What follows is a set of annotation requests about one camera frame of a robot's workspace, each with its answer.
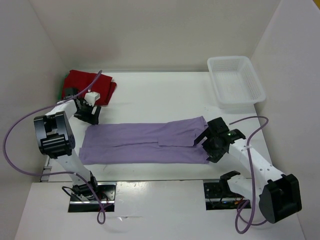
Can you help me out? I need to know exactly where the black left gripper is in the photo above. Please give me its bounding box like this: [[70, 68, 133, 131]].
[[73, 98, 101, 125]]

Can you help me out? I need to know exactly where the red t shirt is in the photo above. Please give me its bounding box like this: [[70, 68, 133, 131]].
[[61, 70, 117, 106]]

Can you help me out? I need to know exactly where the green t shirt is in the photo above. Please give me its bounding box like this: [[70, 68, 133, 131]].
[[57, 73, 69, 101]]

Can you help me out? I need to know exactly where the lavender t shirt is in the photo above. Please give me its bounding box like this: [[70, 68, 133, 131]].
[[78, 116, 208, 165]]

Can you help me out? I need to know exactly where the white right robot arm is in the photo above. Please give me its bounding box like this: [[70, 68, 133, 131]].
[[194, 129, 302, 224]]

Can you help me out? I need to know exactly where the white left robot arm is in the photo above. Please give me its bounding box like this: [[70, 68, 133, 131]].
[[33, 87, 101, 200]]

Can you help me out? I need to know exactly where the white plastic bin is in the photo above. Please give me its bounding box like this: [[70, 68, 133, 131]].
[[207, 56, 266, 109]]

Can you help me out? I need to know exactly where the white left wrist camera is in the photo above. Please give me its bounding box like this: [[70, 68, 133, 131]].
[[84, 91, 101, 106]]

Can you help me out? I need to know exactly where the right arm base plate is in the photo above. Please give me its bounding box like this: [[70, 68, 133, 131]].
[[203, 180, 247, 211]]

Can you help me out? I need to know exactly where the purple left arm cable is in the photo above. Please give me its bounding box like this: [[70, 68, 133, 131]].
[[2, 69, 113, 225]]

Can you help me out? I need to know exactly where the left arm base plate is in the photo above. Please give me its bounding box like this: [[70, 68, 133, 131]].
[[62, 182, 117, 213]]

